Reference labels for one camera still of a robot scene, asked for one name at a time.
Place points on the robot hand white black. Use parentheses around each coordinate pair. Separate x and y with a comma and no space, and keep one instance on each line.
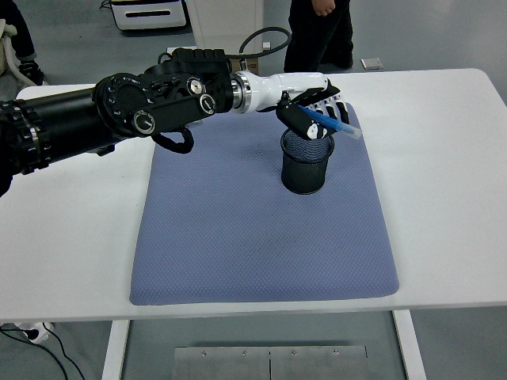
(289,85)

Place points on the person with sneaker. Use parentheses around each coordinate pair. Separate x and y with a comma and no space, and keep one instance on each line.
(24,39)

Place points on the small grey floor plate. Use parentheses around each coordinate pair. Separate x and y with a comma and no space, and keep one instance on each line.
(372,63)

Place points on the white box device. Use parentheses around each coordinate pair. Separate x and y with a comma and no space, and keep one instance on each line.
(150,16)

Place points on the white floor base bar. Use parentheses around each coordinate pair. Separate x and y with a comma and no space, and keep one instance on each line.
(266,45)

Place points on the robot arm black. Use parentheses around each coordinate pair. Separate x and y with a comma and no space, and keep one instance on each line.
(79,115)

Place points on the blue marker pen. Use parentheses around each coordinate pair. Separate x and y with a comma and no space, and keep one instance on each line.
(340,126)

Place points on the white table leg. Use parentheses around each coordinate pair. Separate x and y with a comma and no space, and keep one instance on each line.
(115,348)
(410,348)

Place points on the person in dark clothes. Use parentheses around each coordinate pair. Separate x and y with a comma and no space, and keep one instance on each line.
(313,43)

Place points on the cardboard box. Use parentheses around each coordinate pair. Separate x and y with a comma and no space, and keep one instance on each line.
(251,65)

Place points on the white power strip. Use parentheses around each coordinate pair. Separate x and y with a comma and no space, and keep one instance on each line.
(37,332)

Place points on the person's hand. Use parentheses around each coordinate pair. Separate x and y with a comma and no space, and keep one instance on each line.
(324,7)

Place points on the blue-grey quilted mat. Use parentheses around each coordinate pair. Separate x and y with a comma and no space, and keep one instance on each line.
(257,237)

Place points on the black mesh pen holder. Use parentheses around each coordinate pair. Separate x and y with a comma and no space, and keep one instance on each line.
(305,174)

